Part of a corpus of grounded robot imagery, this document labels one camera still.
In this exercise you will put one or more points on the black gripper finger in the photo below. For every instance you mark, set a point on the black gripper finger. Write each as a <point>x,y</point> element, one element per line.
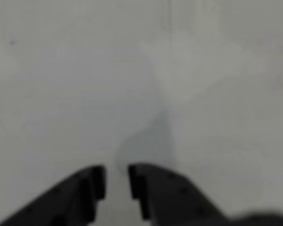
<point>169,200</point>
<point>61,202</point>

